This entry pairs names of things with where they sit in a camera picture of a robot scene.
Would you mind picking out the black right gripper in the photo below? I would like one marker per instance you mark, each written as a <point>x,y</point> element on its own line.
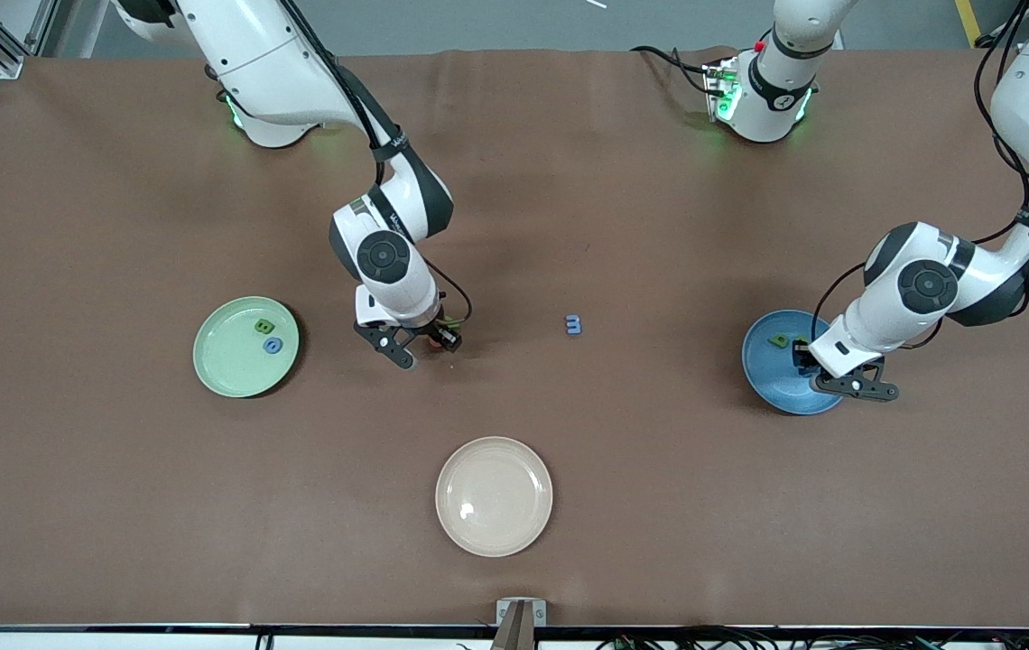
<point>436,331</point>

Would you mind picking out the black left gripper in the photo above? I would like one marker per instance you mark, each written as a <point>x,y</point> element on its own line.
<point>801,355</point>

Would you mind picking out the green foam letter q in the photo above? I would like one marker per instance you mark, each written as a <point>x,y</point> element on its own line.
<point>779,340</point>

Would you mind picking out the blue foam letter G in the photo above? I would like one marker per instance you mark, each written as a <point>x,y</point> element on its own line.
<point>273,346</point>

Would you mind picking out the green foam letter B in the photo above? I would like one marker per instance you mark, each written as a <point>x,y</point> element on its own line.
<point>264,326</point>

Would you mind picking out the blue foam letter m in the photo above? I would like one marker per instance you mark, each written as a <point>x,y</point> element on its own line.
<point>574,324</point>

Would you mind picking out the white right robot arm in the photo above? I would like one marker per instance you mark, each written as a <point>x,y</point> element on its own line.
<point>253,54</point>

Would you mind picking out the blue plate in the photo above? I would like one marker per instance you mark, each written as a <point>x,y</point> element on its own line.
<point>772,379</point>

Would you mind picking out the beige plate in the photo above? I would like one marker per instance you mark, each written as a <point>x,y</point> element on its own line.
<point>494,496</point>

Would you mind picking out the green plate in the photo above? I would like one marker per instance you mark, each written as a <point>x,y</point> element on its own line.
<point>235,370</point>

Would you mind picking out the brown table mat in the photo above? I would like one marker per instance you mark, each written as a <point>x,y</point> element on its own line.
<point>117,506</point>

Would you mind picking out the black stand leg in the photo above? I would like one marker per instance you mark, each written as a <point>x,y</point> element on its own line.
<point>982,41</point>

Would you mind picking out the yellow floor tape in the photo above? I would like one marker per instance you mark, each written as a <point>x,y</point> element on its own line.
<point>966,18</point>

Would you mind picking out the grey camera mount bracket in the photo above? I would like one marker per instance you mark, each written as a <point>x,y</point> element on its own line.
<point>521,618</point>

